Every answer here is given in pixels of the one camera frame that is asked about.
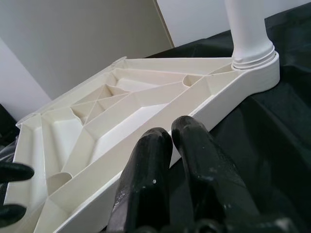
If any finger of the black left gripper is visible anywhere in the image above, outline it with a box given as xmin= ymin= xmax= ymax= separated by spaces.
xmin=0 ymin=162 xmax=35 ymax=183
xmin=0 ymin=203 xmax=27 ymax=218

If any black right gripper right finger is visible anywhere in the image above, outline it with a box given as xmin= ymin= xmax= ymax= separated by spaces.
xmin=171 ymin=116 xmax=275 ymax=233

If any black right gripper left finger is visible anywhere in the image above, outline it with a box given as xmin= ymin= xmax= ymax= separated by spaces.
xmin=108 ymin=127 xmax=173 ymax=233

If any white plastic table top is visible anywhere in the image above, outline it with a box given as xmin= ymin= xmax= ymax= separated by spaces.
xmin=3 ymin=54 xmax=280 ymax=233

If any white plastic table leg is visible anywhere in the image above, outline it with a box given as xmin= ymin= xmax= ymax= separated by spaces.
xmin=225 ymin=0 xmax=276 ymax=70

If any black table cloth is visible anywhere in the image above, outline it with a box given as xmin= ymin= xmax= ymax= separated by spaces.
xmin=0 ymin=16 xmax=311 ymax=233

